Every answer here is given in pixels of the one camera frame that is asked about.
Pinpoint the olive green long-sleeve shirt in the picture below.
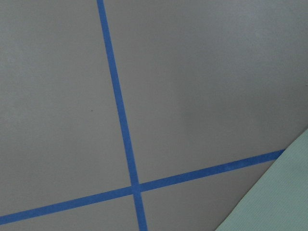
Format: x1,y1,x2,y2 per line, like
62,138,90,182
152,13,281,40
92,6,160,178
217,131,308,231

